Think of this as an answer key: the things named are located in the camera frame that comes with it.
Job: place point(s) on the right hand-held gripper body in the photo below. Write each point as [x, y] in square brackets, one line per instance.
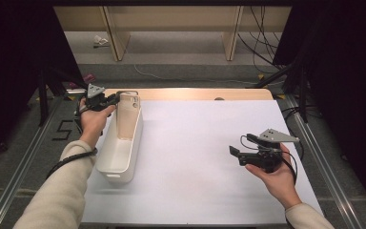
[265, 159]

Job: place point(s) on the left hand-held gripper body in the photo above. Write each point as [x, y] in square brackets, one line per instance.
[95, 101]

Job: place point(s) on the white plastic storage bin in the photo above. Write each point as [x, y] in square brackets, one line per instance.
[120, 157]

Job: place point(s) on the person's left hand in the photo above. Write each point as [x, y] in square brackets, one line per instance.
[92, 127]

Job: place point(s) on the person's right hand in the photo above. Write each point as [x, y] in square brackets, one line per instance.
[282, 184]

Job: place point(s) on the pink object on floor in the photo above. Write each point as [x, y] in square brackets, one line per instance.
[89, 78]

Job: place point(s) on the white table cover sheet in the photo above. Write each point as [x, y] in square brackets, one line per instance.
[197, 152]

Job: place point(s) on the black metal stand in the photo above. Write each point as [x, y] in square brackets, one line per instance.
[303, 95]
[43, 101]

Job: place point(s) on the crumpled white paper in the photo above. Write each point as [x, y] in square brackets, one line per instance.
[100, 41]

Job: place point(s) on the light wooden table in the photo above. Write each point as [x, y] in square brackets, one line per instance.
[187, 94]

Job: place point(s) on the black curtain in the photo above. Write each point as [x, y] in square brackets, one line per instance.
[12, 63]
[346, 79]

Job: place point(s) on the beige wooden shelf unit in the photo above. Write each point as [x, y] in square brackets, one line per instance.
[171, 19]

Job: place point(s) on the aluminium floor rail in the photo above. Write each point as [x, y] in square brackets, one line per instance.
[22, 168]
[324, 165]

